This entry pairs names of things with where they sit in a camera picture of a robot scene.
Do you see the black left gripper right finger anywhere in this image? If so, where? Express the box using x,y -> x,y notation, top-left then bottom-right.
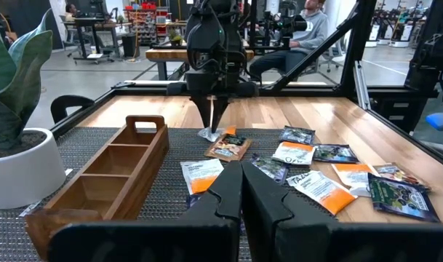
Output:
242,162 -> 443,262

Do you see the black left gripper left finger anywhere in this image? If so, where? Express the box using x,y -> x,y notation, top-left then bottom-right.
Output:
48,160 -> 243,262

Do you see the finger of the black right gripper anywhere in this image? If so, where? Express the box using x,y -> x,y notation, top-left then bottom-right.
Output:
189,95 -> 212,127
211,96 -> 231,132

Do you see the brown tea packet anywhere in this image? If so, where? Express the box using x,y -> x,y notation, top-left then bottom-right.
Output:
372,162 -> 431,192
204,133 -> 252,163

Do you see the grey woven placemat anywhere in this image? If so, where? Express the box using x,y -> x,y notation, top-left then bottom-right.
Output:
0,127 -> 338,262

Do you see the wooden workbench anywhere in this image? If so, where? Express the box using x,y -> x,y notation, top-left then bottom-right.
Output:
145,47 -> 255,82

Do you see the small potted plant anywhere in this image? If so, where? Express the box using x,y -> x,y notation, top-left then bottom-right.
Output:
168,28 -> 185,47

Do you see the wooden divided tray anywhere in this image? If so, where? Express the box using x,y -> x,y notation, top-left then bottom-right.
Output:
24,115 -> 170,261

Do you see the red parts bin shelf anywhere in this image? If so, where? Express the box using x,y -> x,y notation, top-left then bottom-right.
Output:
124,1 -> 170,47

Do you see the black trash bin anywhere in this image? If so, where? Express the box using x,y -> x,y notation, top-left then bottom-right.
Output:
121,33 -> 141,58

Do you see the person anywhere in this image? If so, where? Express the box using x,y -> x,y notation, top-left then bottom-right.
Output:
64,2 -> 79,23
249,0 -> 330,83

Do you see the office chair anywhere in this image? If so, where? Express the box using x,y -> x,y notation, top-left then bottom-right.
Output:
317,36 -> 348,74

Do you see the black standing desk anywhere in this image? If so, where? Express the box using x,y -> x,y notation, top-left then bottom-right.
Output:
63,17 -> 122,65

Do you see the silver aluminium bar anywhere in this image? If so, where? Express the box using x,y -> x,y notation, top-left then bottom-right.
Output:
353,60 -> 371,110

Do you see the black drawer cabinet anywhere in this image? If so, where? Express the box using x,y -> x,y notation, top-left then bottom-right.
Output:
368,97 -> 428,134

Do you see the white background robot station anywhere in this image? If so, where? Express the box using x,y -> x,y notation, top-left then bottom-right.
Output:
388,10 -> 413,48
365,10 -> 381,48

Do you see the blue chair seat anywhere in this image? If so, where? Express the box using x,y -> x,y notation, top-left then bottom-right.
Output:
426,111 -> 443,132

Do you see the green snake plant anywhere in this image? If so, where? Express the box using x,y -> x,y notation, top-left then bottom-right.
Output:
0,9 -> 54,150

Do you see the white plant pot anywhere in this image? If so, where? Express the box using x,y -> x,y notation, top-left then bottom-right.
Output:
0,127 -> 67,210

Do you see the black frame handle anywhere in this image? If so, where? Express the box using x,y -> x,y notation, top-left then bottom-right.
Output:
49,95 -> 95,124

